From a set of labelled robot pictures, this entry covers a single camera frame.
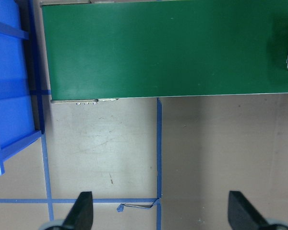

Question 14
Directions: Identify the green conveyor belt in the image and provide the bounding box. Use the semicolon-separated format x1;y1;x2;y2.
41;0;288;101

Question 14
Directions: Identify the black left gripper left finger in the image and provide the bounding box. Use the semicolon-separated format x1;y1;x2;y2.
62;191;94;230

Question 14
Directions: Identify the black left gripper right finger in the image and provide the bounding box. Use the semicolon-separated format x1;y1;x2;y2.
228;191;276;230

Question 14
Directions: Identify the blue left storage bin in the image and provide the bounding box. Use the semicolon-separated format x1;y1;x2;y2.
0;0;41;176

